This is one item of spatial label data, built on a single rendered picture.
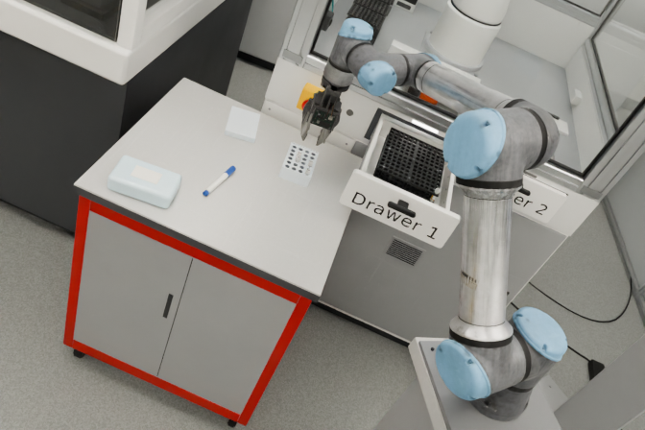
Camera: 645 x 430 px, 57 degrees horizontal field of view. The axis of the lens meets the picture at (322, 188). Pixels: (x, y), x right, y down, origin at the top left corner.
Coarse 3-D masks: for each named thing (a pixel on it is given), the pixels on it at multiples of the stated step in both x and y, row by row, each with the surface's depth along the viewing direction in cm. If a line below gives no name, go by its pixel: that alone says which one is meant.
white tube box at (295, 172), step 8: (296, 144) 170; (288, 152) 166; (296, 152) 168; (304, 152) 169; (312, 152) 170; (288, 160) 164; (304, 160) 168; (312, 160) 167; (288, 168) 161; (296, 168) 162; (304, 168) 164; (312, 168) 165; (280, 176) 162; (288, 176) 162; (296, 176) 161; (304, 176) 161; (304, 184) 163
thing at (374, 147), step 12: (384, 120) 177; (372, 132) 176; (384, 132) 180; (408, 132) 178; (372, 144) 165; (432, 144) 178; (372, 156) 171; (360, 168) 159; (372, 168) 167; (444, 168) 180; (444, 180) 172; (444, 192) 164; (444, 204) 157
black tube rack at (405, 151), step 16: (384, 144) 171; (400, 144) 169; (416, 144) 172; (384, 160) 161; (400, 160) 164; (416, 160) 165; (432, 160) 168; (384, 176) 160; (416, 176) 160; (432, 176) 162; (416, 192) 160
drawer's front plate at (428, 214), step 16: (352, 176) 148; (368, 176) 148; (352, 192) 151; (368, 192) 150; (384, 192) 148; (400, 192) 147; (352, 208) 154; (368, 208) 153; (384, 208) 151; (416, 208) 149; (432, 208) 148; (400, 224) 153; (432, 224) 150; (448, 224) 149; (432, 240) 153
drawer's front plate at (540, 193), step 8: (528, 184) 173; (536, 184) 173; (544, 184) 174; (536, 192) 174; (544, 192) 174; (552, 192) 173; (560, 192) 173; (520, 200) 177; (528, 200) 176; (536, 200) 176; (544, 200) 175; (552, 200) 174; (560, 200) 174; (520, 208) 179; (528, 208) 178; (536, 208) 177; (544, 208) 177; (552, 208) 176; (536, 216) 179; (544, 216) 178; (552, 216) 177
